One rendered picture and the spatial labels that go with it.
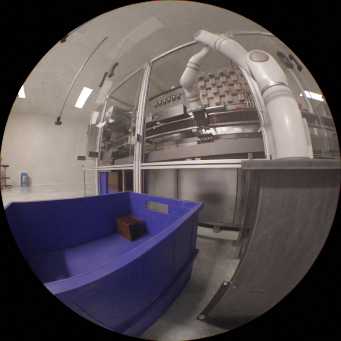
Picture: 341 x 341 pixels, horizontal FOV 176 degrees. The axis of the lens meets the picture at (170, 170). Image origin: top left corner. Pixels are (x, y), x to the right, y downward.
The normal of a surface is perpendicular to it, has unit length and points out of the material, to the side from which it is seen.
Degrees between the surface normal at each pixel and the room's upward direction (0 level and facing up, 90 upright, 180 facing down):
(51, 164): 90
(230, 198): 90
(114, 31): 180
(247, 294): 90
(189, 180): 90
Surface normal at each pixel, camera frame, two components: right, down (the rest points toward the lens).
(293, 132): -0.79, -0.01
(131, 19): 0.00, 1.00
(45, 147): 0.84, 0.00
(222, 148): -0.54, -0.01
